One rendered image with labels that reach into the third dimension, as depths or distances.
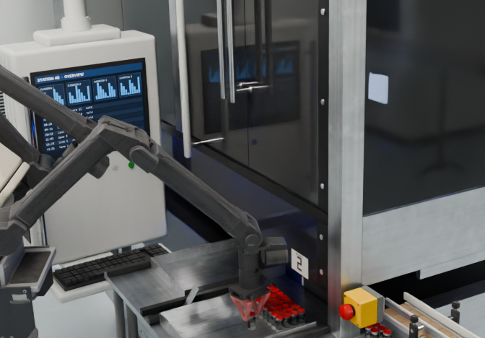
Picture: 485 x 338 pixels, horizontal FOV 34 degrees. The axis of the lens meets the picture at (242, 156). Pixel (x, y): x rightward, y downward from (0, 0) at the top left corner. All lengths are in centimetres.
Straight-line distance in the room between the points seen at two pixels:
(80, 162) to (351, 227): 68
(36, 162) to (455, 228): 119
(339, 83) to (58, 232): 127
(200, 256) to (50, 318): 173
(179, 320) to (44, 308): 213
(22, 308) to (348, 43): 107
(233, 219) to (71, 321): 226
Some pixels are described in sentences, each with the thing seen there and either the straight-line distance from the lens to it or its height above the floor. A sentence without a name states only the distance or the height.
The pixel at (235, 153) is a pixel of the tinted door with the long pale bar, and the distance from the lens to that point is 243.
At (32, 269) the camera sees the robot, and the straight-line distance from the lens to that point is 224.
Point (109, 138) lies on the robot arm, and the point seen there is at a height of 147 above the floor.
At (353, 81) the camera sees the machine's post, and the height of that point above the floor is 156.
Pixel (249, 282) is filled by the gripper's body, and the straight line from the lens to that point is 207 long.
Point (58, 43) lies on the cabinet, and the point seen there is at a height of 156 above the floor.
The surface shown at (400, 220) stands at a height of 117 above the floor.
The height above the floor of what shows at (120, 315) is 48.
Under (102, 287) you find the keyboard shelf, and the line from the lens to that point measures 264.
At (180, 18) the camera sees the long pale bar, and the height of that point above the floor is 164.
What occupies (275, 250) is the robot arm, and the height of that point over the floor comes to 111.
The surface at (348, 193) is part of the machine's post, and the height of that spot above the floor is 128.
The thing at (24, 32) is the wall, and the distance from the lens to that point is 730.
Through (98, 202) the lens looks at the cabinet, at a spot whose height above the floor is 100.
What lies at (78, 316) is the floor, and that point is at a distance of 416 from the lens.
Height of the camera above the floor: 197
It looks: 18 degrees down
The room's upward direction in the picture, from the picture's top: 2 degrees counter-clockwise
